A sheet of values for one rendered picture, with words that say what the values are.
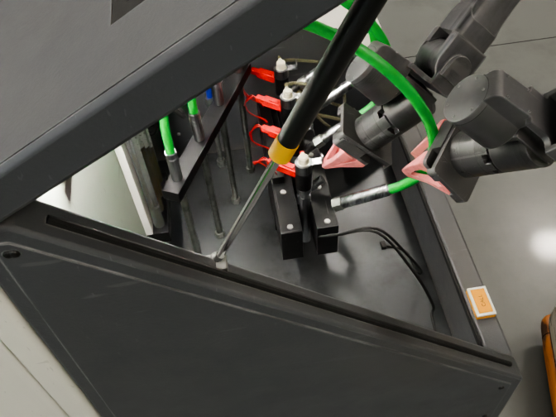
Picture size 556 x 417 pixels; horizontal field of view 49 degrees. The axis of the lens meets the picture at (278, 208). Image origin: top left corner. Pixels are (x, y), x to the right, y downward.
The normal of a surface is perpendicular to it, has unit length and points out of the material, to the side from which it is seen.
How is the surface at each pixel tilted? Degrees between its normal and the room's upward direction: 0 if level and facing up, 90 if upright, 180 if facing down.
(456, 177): 47
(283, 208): 0
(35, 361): 90
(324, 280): 0
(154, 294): 90
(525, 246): 0
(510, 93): 37
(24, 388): 90
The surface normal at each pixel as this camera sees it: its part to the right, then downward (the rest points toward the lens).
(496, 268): -0.05, -0.62
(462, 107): -0.79, -0.44
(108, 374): 0.14, 0.77
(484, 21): 0.30, 0.16
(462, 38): 0.21, 0.40
